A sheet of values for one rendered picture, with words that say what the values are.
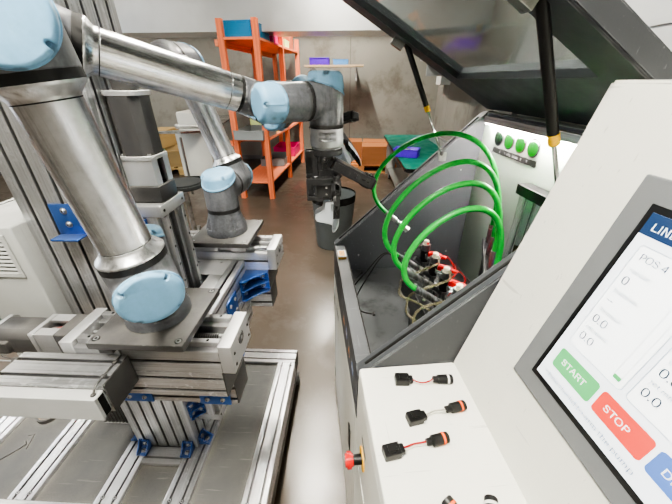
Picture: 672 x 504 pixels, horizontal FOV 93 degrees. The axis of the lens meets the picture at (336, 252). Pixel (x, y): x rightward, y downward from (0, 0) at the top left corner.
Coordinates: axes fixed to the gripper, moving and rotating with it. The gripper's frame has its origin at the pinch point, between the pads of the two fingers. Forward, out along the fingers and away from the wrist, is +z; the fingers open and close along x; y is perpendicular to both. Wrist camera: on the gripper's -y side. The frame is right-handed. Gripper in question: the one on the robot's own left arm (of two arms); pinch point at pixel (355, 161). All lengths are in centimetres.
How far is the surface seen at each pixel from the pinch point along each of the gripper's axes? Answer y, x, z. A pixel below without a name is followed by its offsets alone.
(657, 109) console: -53, 40, 34
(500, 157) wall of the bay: -34.6, -23.4, 23.5
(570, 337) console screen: -31, 45, 56
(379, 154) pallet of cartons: 130, -466, -132
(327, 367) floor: 103, -48, 72
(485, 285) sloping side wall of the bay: -21, 31, 47
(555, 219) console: -37, 35, 41
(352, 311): 17.4, 20.7, 40.9
